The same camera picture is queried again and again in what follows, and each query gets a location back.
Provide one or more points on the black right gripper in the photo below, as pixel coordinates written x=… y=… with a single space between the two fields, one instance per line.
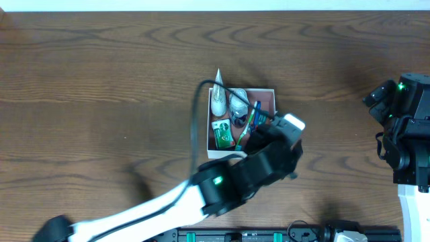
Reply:
x=379 y=101

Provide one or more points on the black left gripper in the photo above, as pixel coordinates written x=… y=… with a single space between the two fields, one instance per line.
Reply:
x=280 y=148

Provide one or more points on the green Colgate toothbrush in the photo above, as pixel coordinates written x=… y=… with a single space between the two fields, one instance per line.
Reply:
x=238 y=146

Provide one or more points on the green white soap packet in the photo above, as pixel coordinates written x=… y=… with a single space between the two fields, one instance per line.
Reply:
x=223 y=134

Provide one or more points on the blue disposable razor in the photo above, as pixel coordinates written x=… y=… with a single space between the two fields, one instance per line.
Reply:
x=255 y=121

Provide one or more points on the clear bottle blue liquid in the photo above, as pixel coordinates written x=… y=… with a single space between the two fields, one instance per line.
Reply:
x=238 y=107

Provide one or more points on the white cream tube gold cap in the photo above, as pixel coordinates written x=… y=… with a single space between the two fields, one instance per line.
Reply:
x=218 y=103

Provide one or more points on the green Colgate toothpaste tube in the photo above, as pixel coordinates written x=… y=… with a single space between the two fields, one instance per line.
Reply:
x=261 y=120

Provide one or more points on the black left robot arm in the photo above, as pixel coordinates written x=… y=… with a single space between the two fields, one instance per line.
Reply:
x=217 y=188

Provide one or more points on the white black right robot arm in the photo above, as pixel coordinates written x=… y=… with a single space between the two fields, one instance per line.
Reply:
x=402 y=108

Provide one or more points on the pink cardboard box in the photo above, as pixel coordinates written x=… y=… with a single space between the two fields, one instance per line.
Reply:
x=267 y=99

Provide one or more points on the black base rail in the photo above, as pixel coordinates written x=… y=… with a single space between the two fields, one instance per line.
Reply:
x=298 y=231

